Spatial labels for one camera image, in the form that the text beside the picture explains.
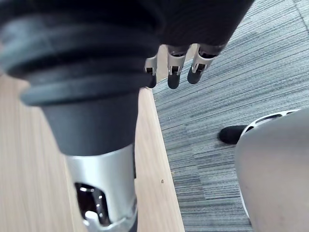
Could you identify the silver robot right leg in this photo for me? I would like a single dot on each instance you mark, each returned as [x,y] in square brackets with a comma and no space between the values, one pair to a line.
[275,174]

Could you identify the dark robot foot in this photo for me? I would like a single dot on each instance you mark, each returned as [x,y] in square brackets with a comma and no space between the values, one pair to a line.
[230,134]

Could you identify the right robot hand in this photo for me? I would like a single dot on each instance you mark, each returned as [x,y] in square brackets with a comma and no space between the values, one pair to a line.
[91,48]

